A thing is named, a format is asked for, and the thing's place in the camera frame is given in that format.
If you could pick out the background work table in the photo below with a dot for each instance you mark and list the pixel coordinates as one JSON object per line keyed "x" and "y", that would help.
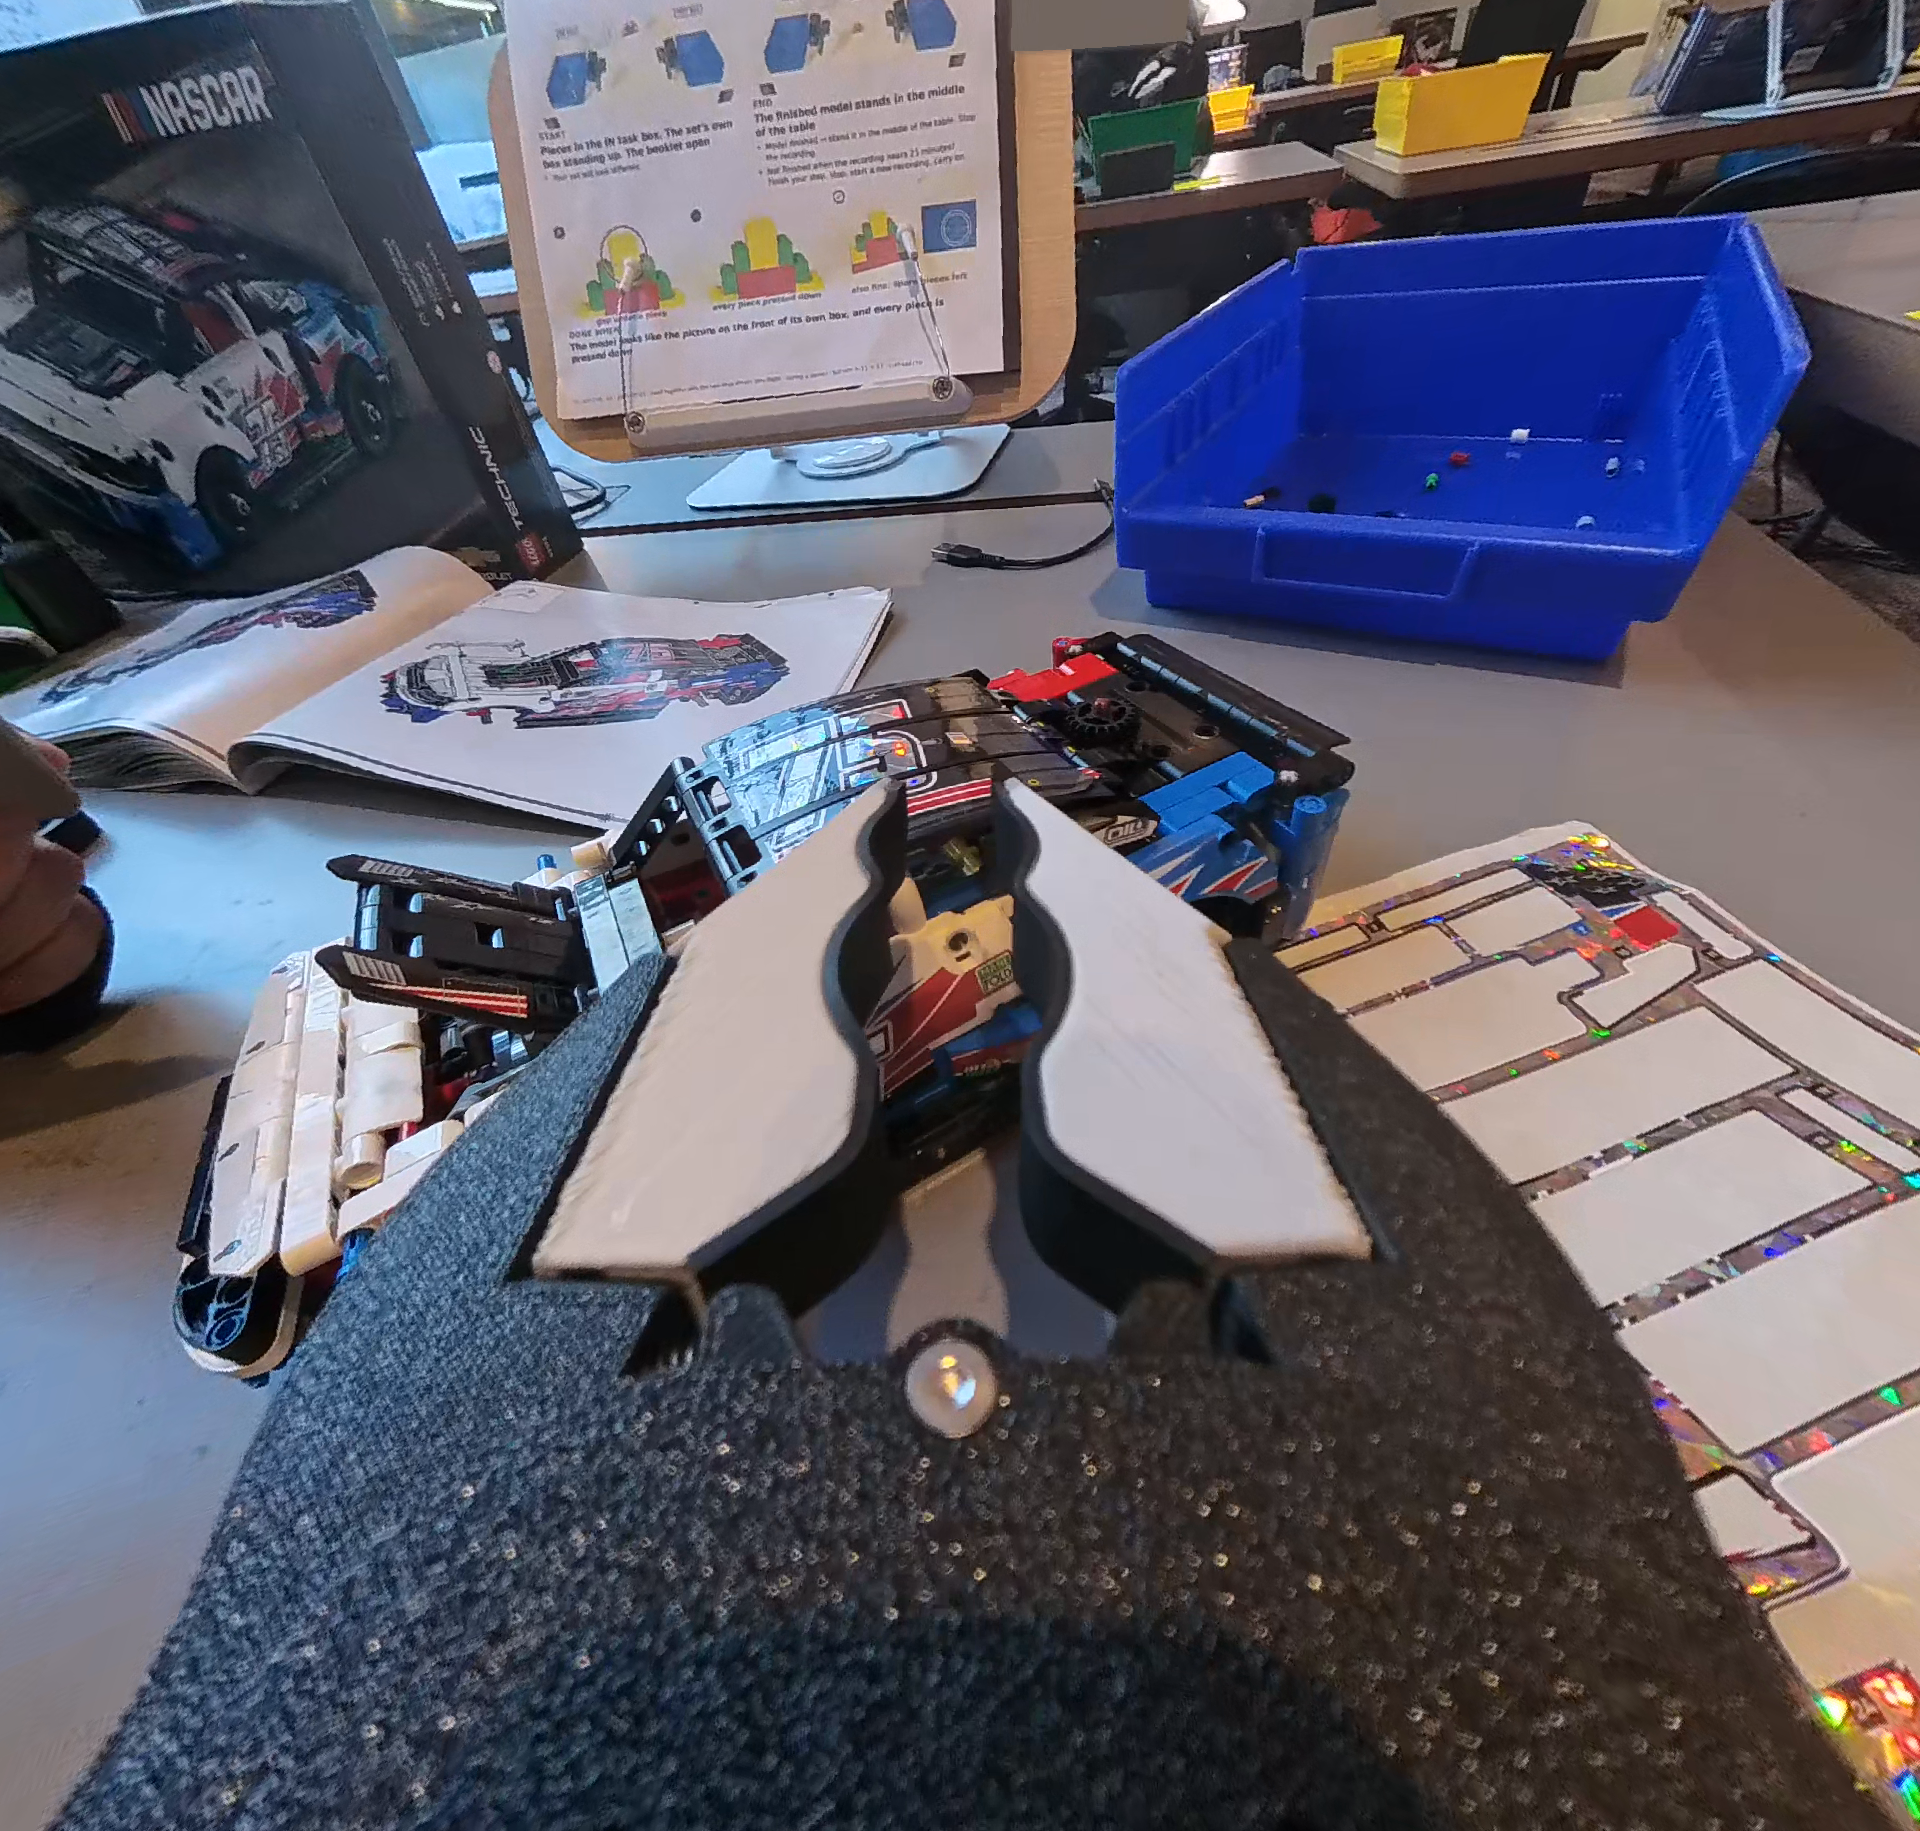
{"x": 1652, "y": 135}
{"x": 1247, "y": 180}

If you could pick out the toy brick race car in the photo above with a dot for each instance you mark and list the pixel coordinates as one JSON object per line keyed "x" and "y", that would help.
{"x": 452, "y": 961}

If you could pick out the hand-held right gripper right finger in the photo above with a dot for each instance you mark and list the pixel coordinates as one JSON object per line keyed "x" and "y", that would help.
{"x": 1185, "y": 1097}

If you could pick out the small yellow storage bin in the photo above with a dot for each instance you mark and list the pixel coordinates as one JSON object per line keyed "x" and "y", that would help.
{"x": 1365, "y": 59}

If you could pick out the holographic sticker sheet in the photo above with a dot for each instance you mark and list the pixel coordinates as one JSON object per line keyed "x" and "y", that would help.
{"x": 1682, "y": 1112}

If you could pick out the printed instruction sheet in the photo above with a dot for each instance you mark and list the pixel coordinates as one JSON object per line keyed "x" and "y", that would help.
{"x": 752, "y": 165}

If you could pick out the toy car set box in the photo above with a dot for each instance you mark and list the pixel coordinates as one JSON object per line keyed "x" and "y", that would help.
{"x": 225, "y": 360}

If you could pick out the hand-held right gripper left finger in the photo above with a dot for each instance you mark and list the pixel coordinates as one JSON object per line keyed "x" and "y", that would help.
{"x": 737, "y": 1097}

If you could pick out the large yellow storage bin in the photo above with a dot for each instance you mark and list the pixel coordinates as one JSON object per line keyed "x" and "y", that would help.
{"x": 1463, "y": 114}

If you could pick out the neighbouring table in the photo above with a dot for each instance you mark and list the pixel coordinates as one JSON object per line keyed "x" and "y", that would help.
{"x": 1862, "y": 301}

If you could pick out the grey desk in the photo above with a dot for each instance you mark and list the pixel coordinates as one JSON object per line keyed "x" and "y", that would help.
{"x": 1652, "y": 752}

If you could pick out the blue storage bin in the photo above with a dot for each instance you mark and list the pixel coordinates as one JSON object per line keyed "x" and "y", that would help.
{"x": 1425, "y": 542}

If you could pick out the thick instruction booklet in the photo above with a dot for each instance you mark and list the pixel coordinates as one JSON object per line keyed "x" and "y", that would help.
{"x": 525, "y": 662}

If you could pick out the person's left hand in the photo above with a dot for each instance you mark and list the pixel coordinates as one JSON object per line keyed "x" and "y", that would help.
{"x": 38, "y": 931}

